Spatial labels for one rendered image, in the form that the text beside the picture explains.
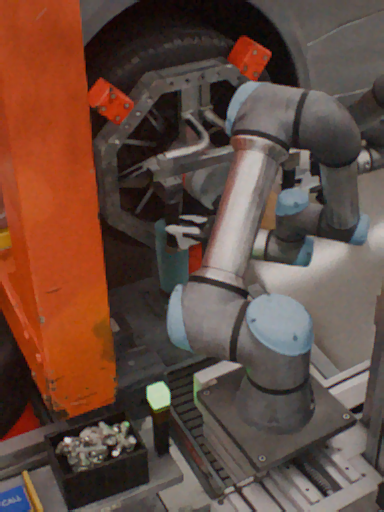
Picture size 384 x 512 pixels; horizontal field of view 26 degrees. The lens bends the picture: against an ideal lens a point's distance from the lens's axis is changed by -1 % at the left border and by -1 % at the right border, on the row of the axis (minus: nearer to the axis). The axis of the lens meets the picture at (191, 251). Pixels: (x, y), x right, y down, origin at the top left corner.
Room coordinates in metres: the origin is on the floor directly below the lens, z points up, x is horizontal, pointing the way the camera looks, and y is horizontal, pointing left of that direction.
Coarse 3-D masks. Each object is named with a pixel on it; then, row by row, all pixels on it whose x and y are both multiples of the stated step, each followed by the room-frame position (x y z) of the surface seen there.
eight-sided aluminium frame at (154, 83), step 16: (192, 64) 2.02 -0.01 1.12; (208, 64) 2.03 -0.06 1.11; (224, 64) 2.01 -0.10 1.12; (144, 80) 1.95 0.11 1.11; (160, 80) 1.93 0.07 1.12; (176, 80) 1.95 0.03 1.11; (192, 80) 1.97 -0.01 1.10; (208, 80) 1.99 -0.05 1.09; (240, 80) 2.03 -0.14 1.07; (128, 96) 1.95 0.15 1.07; (144, 96) 1.91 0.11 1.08; (144, 112) 1.91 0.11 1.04; (112, 128) 1.91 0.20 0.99; (128, 128) 1.89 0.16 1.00; (96, 144) 1.88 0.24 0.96; (112, 144) 1.86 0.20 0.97; (96, 160) 1.89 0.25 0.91; (112, 160) 1.86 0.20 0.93; (96, 176) 1.90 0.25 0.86; (112, 176) 1.86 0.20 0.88; (112, 192) 1.87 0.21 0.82; (112, 208) 1.86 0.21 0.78; (112, 224) 1.85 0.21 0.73; (128, 224) 1.88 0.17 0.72; (144, 224) 1.94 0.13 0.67; (144, 240) 1.90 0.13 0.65
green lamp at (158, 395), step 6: (156, 384) 1.31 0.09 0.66; (162, 384) 1.31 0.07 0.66; (150, 390) 1.30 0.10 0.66; (156, 390) 1.29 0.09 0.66; (162, 390) 1.29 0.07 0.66; (150, 396) 1.29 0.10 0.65; (156, 396) 1.28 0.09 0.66; (162, 396) 1.28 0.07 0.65; (168, 396) 1.29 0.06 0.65; (150, 402) 1.29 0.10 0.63; (156, 402) 1.27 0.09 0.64; (162, 402) 1.28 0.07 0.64; (168, 402) 1.29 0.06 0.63; (156, 408) 1.27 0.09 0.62
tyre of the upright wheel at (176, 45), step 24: (120, 24) 2.20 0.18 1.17; (144, 24) 2.17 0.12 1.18; (168, 24) 2.16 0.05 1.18; (192, 24) 2.20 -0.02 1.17; (96, 48) 2.12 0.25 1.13; (120, 48) 2.06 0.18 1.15; (144, 48) 2.03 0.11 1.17; (168, 48) 2.03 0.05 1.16; (192, 48) 2.06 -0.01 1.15; (216, 48) 2.09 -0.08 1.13; (96, 72) 2.02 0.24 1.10; (120, 72) 1.97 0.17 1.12; (144, 72) 2.00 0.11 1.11; (264, 72) 2.16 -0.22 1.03; (96, 120) 1.94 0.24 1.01; (120, 240) 1.96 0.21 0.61
